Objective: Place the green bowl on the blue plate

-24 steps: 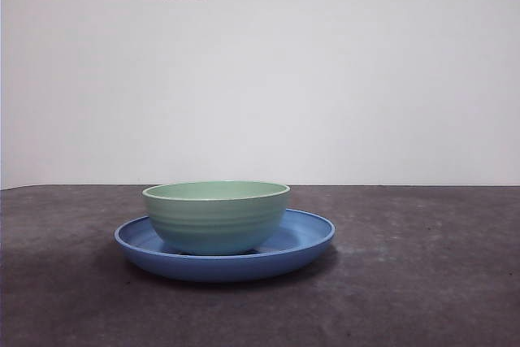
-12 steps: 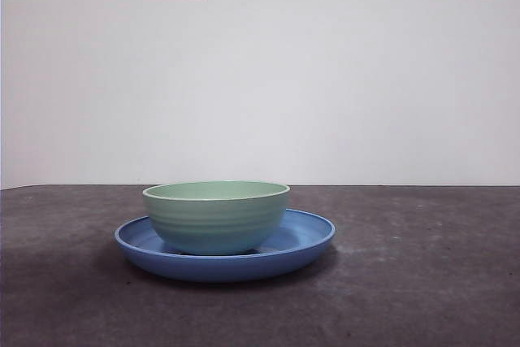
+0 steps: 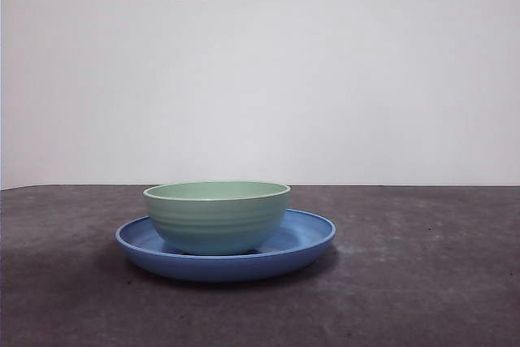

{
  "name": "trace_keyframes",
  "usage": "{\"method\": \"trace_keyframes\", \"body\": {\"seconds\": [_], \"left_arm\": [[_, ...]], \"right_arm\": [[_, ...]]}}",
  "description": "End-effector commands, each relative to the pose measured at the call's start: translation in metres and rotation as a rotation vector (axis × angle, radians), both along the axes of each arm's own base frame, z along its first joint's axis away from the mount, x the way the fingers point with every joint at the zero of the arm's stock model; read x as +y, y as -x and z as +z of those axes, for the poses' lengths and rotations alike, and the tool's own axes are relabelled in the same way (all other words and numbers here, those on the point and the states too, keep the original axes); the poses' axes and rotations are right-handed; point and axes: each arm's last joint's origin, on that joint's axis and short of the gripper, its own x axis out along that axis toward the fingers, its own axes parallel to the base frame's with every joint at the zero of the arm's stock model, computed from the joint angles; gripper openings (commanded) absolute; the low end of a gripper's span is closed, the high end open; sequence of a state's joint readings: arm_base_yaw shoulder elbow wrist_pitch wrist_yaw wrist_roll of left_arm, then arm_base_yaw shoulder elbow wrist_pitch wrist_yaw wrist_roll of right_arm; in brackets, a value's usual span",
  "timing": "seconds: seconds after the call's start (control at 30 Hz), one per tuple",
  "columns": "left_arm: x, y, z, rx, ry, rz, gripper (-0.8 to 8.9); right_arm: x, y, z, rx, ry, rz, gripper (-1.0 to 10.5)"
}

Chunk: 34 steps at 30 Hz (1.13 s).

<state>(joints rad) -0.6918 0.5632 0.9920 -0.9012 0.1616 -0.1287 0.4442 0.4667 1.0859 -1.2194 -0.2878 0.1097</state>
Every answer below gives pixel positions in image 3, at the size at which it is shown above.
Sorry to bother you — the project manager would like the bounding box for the green ribbed ceramic bowl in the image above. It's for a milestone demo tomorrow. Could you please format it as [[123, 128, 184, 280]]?
[[142, 181, 292, 256]]

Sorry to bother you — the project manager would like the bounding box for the blue round plate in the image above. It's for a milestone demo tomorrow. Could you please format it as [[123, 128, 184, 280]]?
[[115, 207, 337, 284]]

